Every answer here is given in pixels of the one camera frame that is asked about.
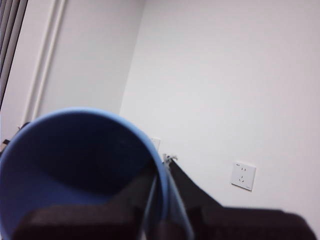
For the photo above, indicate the white wall socket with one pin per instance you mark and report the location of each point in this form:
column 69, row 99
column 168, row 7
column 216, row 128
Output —
column 156, row 142
column 243, row 176

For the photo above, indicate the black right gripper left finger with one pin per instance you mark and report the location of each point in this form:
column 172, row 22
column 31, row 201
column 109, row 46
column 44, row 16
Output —
column 87, row 222

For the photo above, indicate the dark window blind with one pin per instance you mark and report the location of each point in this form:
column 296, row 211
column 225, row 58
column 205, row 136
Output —
column 10, row 30

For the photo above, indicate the white window frame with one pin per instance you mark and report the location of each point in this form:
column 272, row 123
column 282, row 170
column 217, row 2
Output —
column 47, row 50

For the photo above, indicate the blue ribbed cup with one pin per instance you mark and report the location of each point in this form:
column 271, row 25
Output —
column 62, row 155

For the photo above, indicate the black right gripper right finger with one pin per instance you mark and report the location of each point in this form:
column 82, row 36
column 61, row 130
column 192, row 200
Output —
column 250, row 225

